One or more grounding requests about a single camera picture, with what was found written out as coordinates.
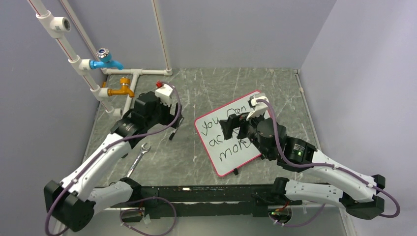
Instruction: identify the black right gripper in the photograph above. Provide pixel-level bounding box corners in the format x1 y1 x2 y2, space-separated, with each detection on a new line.
220 108 272 159

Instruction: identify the white whiteboard marker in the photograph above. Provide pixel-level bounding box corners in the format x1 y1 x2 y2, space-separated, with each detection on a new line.
169 129 177 141

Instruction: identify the pink framed whiteboard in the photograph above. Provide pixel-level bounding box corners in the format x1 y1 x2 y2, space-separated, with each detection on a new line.
194 90 261 177

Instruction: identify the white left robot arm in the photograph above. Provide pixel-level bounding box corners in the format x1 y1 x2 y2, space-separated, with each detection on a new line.
43 88 182 236

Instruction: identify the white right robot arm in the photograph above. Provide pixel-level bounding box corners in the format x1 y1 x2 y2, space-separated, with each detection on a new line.
219 113 385 220

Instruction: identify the silver combination wrench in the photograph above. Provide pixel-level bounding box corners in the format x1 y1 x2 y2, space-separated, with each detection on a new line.
125 143 151 177

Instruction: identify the orange brass faucet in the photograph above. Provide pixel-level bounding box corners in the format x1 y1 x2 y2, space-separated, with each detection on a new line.
107 77 135 98

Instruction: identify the blue plastic faucet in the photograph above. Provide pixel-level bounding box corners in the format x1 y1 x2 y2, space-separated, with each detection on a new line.
89 48 124 70

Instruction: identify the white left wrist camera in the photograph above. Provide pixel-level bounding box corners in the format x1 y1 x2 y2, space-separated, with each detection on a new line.
154 81 174 107

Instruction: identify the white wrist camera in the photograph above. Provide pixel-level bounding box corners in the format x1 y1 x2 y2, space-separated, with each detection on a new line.
246 93 269 120
154 81 174 107

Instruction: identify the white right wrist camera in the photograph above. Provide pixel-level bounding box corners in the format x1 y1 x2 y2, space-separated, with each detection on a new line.
246 93 269 120

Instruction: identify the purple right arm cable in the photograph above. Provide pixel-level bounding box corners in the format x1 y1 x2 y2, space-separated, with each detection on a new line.
255 99 401 229

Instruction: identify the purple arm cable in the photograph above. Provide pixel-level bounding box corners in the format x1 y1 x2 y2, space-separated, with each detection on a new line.
44 83 183 236
255 99 401 229

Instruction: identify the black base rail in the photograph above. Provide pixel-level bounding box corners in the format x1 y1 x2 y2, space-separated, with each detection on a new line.
116 184 302 219

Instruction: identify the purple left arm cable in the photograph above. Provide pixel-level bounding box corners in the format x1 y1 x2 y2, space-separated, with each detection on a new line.
44 83 183 236

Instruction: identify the white PVC pipe frame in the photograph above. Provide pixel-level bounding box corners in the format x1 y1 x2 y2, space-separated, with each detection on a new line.
28 0 172 120

